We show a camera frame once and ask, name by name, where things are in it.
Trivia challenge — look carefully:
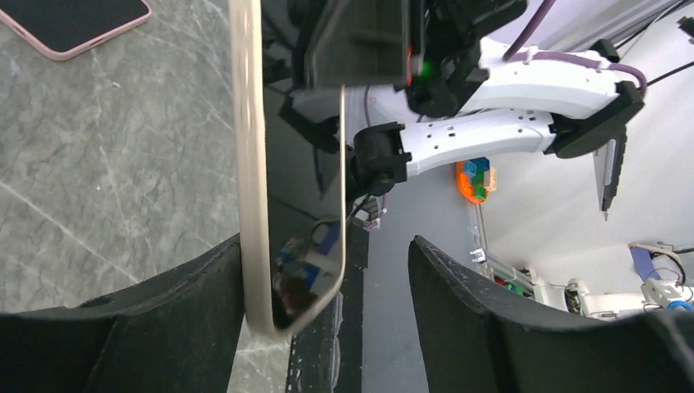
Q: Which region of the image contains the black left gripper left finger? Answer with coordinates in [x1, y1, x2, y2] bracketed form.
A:
[1, 237, 244, 392]

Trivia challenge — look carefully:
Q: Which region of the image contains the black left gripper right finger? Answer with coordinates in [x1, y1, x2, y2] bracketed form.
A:
[408, 236, 693, 392]

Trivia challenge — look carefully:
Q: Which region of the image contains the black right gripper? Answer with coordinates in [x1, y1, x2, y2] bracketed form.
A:
[261, 1, 527, 117]

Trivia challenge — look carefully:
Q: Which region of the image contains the black smartphone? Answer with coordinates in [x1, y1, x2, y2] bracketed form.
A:
[255, 71, 347, 336]

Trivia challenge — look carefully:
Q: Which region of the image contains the beige phone case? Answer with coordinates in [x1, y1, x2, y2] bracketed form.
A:
[228, 1, 349, 340]

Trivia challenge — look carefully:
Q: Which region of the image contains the phone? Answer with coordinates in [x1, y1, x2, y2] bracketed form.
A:
[1, 0, 151, 61]

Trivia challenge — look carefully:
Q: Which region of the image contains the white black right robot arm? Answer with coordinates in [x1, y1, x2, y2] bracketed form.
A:
[231, 1, 647, 204]

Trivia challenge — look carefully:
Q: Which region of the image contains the aluminium rail frame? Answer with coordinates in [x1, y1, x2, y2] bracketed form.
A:
[468, 205, 521, 285]

